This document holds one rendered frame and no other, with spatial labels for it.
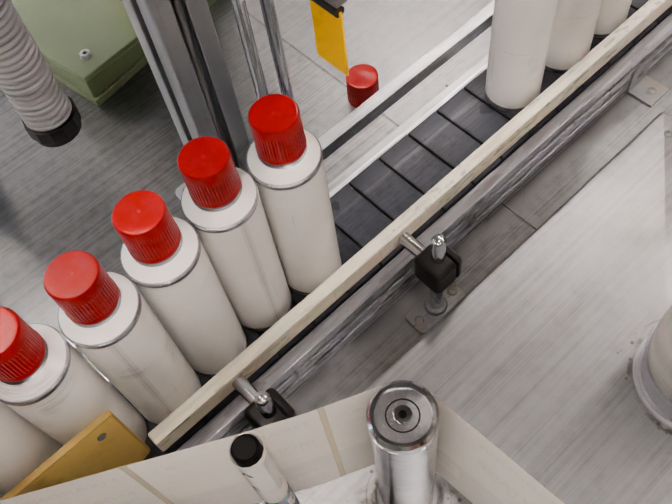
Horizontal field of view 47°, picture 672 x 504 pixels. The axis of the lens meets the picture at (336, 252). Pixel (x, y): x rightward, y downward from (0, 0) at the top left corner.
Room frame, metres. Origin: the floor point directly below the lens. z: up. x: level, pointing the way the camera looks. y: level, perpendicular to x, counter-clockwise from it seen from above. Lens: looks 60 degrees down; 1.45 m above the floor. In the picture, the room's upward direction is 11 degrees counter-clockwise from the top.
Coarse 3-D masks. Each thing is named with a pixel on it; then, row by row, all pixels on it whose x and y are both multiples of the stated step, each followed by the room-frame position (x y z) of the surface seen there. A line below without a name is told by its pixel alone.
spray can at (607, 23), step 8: (608, 0) 0.52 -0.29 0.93; (616, 0) 0.52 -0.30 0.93; (624, 0) 0.52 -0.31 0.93; (608, 8) 0.52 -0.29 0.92; (616, 8) 0.52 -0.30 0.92; (624, 8) 0.52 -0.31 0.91; (600, 16) 0.52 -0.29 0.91; (608, 16) 0.52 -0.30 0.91; (616, 16) 0.52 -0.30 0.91; (624, 16) 0.52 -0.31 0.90; (600, 24) 0.52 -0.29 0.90; (608, 24) 0.52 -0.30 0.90; (616, 24) 0.52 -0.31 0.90; (600, 32) 0.52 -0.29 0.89; (608, 32) 0.52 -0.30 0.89
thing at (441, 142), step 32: (640, 0) 0.56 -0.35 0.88; (608, 64) 0.49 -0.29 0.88; (480, 96) 0.48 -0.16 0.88; (576, 96) 0.47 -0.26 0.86; (416, 128) 0.45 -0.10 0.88; (448, 128) 0.44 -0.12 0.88; (480, 128) 0.44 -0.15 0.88; (384, 160) 0.42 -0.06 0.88; (416, 160) 0.41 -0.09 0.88; (448, 160) 0.41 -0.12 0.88; (352, 192) 0.39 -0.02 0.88; (384, 192) 0.39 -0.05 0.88; (416, 192) 0.38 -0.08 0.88; (352, 224) 0.36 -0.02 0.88; (384, 224) 0.35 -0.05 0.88; (352, 256) 0.33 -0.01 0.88; (352, 288) 0.30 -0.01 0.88; (320, 320) 0.27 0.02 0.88
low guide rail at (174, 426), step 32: (640, 32) 0.50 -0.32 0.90; (576, 64) 0.46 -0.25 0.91; (544, 96) 0.43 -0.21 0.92; (512, 128) 0.40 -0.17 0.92; (480, 160) 0.38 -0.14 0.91; (448, 192) 0.35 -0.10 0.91; (416, 224) 0.33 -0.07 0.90; (384, 256) 0.31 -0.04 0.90; (320, 288) 0.28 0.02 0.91; (288, 320) 0.26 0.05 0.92; (256, 352) 0.24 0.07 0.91; (224, 384) 0.22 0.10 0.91; (192, 416) 0.20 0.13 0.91; (160, 448) 0.18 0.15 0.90
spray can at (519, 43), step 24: (504, 0) 0.46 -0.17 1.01; (528, 0) 0.45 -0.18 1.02; (552, 0) 0.45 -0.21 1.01; (504, 24) 0.46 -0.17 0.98; (528, 24) 0.45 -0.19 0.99; (552, 24) 0.46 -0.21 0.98; (504, 48) 0.46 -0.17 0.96; (528, 48) 0.45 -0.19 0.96; (504, 72) 0.45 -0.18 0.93; (528, 72) 0.45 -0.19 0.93; (504, 96) 0.45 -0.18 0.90; (528, 96) 0.45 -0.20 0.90
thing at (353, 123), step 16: (480, 16) 0.50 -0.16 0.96; (464, 32) 0.48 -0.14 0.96; (480, 32) 0.49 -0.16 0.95; (432, 48) 0.47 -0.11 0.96; (448, 48) 0.47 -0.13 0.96; (416, 64) 0.45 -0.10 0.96; (432, 64) 0.45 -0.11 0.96; (400, 80) 0.44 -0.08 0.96; (416, 80) 0.44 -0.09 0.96; (384, 96) 0.43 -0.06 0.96; (400, 96) 0.43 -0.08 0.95; (352, 112) 0.41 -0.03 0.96; (368, 112) 0.41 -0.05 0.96; (336, 128) 0.40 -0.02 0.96; (352, 128) 0.40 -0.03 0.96; (320, 144) 0.39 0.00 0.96; (336, 144) 0.39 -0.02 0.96; (80, 352) 0.25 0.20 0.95
